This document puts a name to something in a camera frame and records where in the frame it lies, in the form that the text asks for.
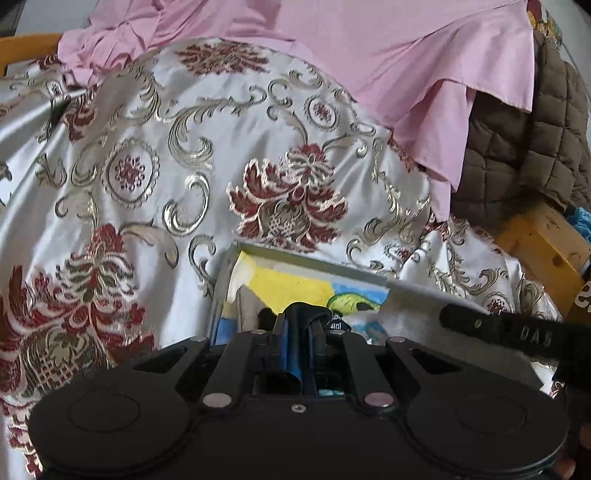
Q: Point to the grey face mask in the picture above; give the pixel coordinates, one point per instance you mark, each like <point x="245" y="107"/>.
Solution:
<point x="412" y="312"/>

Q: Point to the cardboard box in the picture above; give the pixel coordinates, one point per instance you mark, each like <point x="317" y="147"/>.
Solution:
<point x="554" y="254"/>

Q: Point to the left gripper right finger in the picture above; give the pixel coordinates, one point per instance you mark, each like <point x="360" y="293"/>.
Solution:
<point x="343" y="364"/>

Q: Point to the cartoon wall poster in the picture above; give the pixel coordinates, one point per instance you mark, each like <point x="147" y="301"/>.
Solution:
<point x="543" y="22"/>

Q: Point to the floral satin bed cover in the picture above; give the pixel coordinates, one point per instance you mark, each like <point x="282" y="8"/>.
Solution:
<point x="118" y="202"/>

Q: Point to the orange wooden bed rail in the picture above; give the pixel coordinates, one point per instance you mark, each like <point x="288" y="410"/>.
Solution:
<point x="16" y="49"/>

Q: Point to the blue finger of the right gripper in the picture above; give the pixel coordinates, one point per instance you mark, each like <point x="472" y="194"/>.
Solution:
<point x="470" y="323"/>

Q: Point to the black sock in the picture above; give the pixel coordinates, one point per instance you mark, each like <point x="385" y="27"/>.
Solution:
<point x="299" y="316"/>

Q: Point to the colourful cartoon tray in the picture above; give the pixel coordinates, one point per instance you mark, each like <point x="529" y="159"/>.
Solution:
<point x="280" y="278"/>

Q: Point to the blue cloth on box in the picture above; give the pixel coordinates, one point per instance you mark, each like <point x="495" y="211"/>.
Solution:
<point x="580" y="220"/>

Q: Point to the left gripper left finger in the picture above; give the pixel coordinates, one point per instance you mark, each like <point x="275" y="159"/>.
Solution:
<point x="254" y="363"/>

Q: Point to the pink hanging sheet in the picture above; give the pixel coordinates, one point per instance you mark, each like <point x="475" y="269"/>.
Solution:
<point x="416" y="65"/>

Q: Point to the brown quilted jacket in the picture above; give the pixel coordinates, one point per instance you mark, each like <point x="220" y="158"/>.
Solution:
<point x="514" y="158"/>

